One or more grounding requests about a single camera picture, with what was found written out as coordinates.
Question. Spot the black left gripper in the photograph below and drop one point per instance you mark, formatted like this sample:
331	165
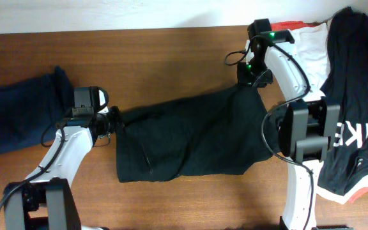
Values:
117	121

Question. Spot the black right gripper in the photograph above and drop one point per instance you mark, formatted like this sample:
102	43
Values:
246	76

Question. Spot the black shorts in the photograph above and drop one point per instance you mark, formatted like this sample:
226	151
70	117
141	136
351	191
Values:
217	133

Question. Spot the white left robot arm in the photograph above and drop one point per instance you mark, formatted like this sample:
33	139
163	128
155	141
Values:
44	200

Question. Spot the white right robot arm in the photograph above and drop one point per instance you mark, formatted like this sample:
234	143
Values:
306	133

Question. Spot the red garment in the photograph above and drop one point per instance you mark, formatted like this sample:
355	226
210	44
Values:
288	25

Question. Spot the white garment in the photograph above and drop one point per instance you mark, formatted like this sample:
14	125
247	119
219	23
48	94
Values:
312	52

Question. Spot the folded navy blue garment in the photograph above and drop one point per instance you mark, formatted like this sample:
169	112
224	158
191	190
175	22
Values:
29	109

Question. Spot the black t-shirt with white print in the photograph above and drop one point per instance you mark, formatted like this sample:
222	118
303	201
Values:
347	84

